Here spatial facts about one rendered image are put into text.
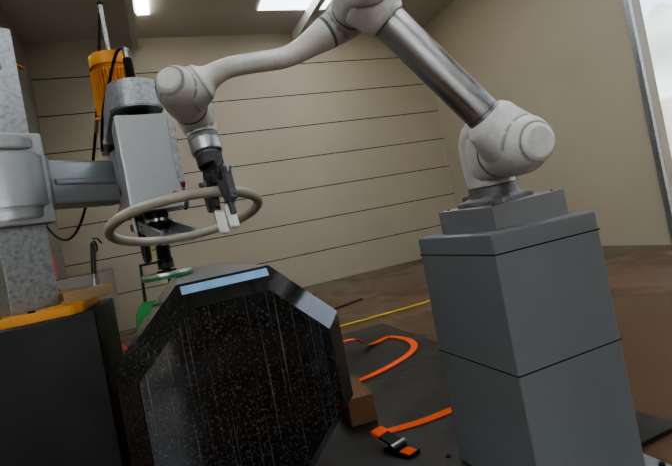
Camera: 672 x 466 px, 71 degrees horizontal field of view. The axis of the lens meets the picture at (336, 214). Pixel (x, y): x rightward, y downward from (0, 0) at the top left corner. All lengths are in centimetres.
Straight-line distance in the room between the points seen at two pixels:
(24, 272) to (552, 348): 208
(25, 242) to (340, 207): 568
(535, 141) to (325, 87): 669
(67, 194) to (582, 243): 219
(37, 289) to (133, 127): 83
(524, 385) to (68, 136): 662
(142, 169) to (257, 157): 521
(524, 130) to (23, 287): 206
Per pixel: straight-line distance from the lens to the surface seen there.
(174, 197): 134
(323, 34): 149
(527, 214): 152
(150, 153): 217
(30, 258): 245
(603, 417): 169
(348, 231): 755
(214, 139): 140
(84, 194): 262
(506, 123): 136
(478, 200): 156
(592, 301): 161
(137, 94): 220
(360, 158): 779
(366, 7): 134
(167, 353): 165
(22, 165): 242
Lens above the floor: 92
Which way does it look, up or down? 1 degrees up
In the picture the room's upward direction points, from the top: 11 degrees counter-clockwise
